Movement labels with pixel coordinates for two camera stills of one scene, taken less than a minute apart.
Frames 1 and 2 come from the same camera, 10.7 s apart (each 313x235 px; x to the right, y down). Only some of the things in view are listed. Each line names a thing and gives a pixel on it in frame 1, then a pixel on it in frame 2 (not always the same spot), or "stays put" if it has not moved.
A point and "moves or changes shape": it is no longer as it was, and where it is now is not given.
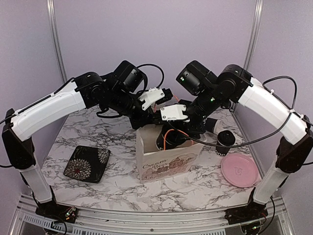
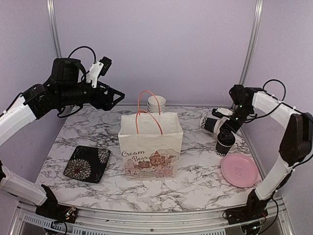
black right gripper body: [198, 128] -> [234, 127]
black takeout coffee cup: [221, 151] stays put
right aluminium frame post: [258, 9] stays put
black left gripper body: [136, 121] -> [97, 101]
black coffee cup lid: [226, 138] stays put
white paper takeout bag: [153, 164] moves or changes shape
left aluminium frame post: [56, 31] stays put
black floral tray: [88, 163] stays put
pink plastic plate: [239, 170] stays put
